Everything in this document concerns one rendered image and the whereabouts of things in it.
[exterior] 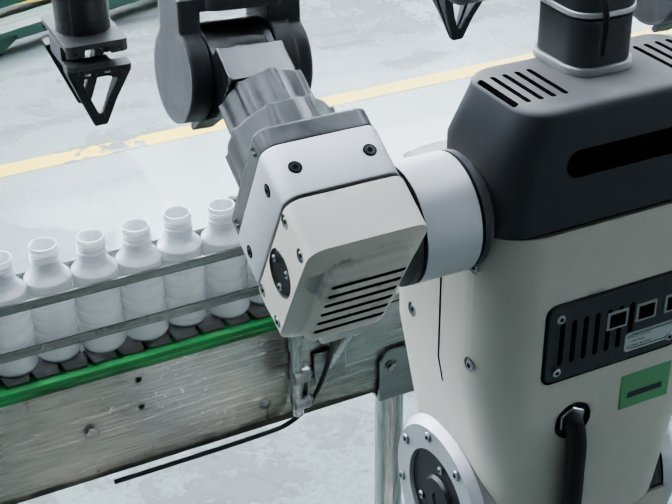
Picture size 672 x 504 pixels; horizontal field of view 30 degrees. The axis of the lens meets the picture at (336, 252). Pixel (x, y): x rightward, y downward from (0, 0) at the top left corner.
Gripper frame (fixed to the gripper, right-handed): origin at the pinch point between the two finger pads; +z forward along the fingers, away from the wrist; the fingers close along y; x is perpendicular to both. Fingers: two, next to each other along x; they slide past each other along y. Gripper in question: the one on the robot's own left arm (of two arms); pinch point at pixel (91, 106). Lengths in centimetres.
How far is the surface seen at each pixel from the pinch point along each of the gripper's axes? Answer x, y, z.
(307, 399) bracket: 26, -2, 51
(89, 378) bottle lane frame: -2.4, -7.9, 41.5
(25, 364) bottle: -9.8, -10.2, 38.4
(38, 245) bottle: -5.0, -15.7, 24.9
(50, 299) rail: -5.5, -9.9, 29.5
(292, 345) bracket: 24.2, -2.9, 41.4
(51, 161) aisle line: 50, -271, 145
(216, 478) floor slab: 41, -90, 142
